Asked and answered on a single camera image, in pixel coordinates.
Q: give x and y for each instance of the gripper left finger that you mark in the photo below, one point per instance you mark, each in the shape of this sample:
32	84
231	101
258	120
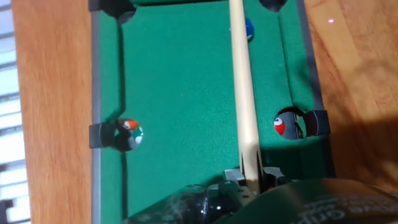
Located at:
227	199

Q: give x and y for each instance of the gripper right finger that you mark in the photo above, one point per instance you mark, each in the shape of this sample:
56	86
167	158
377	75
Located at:
273	177

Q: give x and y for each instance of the black and cream pool cue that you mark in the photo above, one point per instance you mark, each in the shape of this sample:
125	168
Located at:
244	93

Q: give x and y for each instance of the blue striped pool ball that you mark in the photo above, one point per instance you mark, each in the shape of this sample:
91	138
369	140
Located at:
249	29

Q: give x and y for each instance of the red pool ball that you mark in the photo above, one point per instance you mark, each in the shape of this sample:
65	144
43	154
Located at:
279	126

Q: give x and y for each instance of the green pool ball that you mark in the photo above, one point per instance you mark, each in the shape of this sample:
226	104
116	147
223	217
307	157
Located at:
138	135

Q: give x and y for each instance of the mini green felt pool table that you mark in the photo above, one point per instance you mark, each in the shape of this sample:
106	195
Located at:
180	93

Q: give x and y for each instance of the orange pool ball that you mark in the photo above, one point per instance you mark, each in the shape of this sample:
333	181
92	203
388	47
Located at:
131	124

